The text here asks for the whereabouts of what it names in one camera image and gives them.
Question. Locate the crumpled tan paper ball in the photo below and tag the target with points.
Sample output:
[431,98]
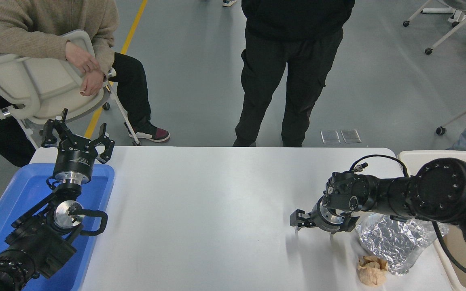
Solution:
[372,271]

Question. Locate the standing person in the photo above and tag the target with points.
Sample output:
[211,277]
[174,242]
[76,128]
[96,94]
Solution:
[293,60]

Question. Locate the white plastic chair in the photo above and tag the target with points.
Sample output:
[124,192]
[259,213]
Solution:
[34,85]

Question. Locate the seated person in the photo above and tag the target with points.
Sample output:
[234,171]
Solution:
[34,24]

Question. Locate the white-framed chair with casters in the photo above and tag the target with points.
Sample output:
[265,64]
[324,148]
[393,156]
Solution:
[455,16]
[451,34]

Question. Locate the seated person's left forearm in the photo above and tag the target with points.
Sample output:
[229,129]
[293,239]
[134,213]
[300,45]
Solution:
[107,48]

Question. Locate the person's pale shoe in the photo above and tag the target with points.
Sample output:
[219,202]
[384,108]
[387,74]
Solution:
[229,2]

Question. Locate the seated person's right hand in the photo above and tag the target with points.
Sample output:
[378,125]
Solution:
[81,58]

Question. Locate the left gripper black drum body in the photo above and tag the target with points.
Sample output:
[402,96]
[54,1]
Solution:
[75,157]

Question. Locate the seated person's right forearm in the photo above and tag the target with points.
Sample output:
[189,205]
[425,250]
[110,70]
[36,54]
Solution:
[22,40]

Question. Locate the blue plastic tray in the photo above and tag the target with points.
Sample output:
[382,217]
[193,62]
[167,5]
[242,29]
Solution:
[22,190]

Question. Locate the seated person's left hand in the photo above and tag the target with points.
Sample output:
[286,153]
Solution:
[93,83]

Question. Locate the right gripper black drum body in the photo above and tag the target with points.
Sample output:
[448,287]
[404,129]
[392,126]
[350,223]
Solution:
[318,223]

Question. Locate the silver floor plate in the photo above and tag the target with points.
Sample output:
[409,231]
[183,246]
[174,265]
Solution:
[351,136]
[330,137]

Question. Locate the grey-seated chair with casters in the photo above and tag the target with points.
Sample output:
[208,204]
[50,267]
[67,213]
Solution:
[459,117]

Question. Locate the silver foil tray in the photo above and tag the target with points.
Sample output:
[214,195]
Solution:
[395,242]

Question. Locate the large pale bin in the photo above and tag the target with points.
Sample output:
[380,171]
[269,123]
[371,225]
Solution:
[459,266]

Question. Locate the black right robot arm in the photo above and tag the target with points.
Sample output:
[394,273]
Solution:
[443,190]

